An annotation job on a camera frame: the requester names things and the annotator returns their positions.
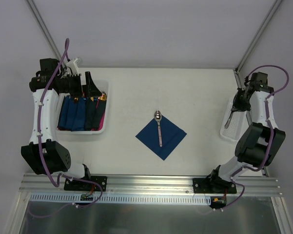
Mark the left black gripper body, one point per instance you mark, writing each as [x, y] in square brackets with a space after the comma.
[78, 84]

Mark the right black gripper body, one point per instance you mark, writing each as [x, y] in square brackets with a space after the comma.
[240, 105]

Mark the blue paper napkin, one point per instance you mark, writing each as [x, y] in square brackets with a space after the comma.
[171, 136]

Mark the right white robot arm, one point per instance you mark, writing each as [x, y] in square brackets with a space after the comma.
[261, 141]

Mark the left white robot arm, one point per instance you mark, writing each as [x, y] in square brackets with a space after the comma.
[44, 154]

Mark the dark blue rolled napkin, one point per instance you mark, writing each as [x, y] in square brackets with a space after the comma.
[72, 114]

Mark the pink rolled napkin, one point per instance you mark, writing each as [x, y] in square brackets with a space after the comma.
[100, 127]

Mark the large white plastic basket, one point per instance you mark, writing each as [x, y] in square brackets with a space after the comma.
[103, 86]

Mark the gold spoon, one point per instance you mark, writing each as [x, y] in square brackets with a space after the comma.
[103, 97]

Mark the small white plastic tray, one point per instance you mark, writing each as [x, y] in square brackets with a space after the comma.
[237, 126]

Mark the aluminium rail frame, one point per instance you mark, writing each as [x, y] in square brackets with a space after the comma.
[157, 185]

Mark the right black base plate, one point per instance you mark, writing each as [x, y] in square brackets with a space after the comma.
[201, 185]

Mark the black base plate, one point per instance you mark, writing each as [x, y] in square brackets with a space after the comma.
[201, 185]
[78, 185]

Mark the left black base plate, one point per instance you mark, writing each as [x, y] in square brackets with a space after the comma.
[78, 185]

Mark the white slotted cable duct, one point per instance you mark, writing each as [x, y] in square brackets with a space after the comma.
[123, 199]

